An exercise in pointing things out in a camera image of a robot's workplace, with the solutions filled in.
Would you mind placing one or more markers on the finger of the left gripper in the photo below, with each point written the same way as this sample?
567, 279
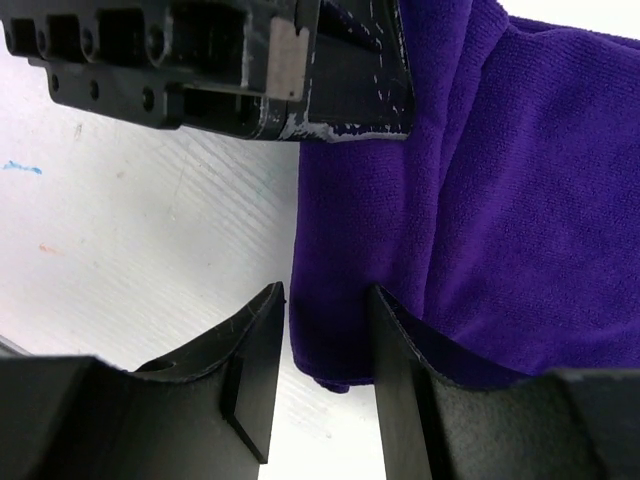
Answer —
361, 86

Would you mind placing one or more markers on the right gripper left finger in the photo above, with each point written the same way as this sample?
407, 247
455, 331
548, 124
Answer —
202, 411

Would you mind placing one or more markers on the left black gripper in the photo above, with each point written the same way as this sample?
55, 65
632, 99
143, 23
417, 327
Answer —
231, 67

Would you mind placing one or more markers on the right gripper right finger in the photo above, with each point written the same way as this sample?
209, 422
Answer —
446, 413

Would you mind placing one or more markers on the purple towel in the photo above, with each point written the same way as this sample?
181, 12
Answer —
508, 220

